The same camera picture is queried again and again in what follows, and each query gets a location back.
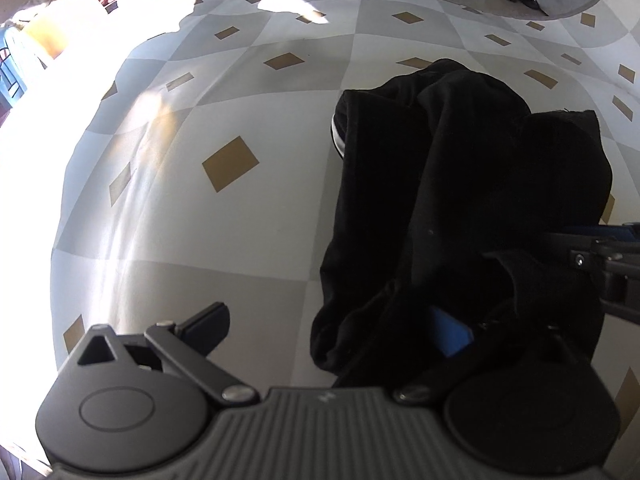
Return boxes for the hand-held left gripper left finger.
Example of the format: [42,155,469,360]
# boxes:
[75,301,261,407]

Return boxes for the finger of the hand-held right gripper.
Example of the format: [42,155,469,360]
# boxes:
[542,232,640,318]
[560,223,640,242]

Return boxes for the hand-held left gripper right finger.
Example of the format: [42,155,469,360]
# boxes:
[392,306,474,406]

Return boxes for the black pants with white stripes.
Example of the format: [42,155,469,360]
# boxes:
[310,58,615,397]

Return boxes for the grey white checkered bed sheet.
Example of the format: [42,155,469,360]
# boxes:
[0,0,640,463]

